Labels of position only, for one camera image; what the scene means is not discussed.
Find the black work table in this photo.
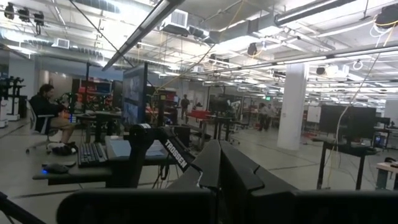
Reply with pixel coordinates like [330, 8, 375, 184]
[312, 136, 381, 191]

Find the large black screen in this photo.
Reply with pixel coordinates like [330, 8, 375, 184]
[318, 105, 377, 144]

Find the black aluminium table frame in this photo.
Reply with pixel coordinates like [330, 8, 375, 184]
[0, 190, 48, 224]

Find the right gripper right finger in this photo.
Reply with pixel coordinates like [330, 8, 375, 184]
[220, 139, 297, 224]

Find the white building column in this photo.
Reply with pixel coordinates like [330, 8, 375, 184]
[275, 63, 310, 152]

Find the black keyboard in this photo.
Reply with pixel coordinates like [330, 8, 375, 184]
[76, 142, 109, 168]

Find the light wooden table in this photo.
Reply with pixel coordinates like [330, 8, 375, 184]
[375, 157, 398, 191]

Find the computer monitor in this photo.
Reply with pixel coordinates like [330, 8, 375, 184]
[121, 63, 149, 126]

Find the person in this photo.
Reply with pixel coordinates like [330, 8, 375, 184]
[180, 93, 191, 121]
[257, 102, 271, 132]
[29, 83, 79, 156]

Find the white office chair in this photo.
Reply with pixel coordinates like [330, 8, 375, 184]
[24, 98, 62, 156]

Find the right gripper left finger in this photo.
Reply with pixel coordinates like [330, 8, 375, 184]
[167, 139, 222, 224]

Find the black computer mouse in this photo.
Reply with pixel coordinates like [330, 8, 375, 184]
[41, 162, 70, 175]

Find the grey side desk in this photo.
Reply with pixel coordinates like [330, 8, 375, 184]
[32, 135, 193, 189]

